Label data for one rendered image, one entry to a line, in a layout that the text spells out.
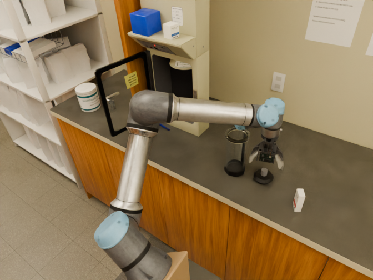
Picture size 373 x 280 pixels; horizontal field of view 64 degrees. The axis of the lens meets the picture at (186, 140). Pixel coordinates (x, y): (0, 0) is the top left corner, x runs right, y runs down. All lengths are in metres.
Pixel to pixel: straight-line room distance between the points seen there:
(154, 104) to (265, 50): 0.97
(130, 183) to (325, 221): 0.81
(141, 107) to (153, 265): 0.48
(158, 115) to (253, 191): 0.66
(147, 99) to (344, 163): 1.08
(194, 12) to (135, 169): 0.72
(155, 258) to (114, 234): 0.15
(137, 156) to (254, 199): 0.59
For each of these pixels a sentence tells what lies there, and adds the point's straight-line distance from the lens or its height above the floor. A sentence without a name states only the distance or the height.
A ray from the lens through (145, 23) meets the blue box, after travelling 1.42.
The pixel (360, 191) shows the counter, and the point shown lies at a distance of 1.55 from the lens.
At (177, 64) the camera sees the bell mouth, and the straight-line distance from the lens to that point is 1.55.
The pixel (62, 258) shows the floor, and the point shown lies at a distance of 2.49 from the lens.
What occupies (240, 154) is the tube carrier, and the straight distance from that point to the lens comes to 1.36.
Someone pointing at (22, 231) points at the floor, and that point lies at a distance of 2.79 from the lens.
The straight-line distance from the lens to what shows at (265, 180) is 1.41.
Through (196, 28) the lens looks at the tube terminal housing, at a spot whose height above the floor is 1.54.
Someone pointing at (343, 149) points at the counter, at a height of 0.94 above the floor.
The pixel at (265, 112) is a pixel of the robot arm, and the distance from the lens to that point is 0.98.
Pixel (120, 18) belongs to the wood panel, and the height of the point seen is 1.56.
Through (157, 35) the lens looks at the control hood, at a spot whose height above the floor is 1.51.
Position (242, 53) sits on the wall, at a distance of 1.82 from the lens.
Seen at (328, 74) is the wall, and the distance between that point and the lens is 1.69.
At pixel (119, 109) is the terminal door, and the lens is 1.62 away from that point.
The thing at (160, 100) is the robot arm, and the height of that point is 1.51.
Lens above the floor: 1.99
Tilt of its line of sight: 39 degrees down
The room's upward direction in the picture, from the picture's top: 3 degrees counter-clockwise
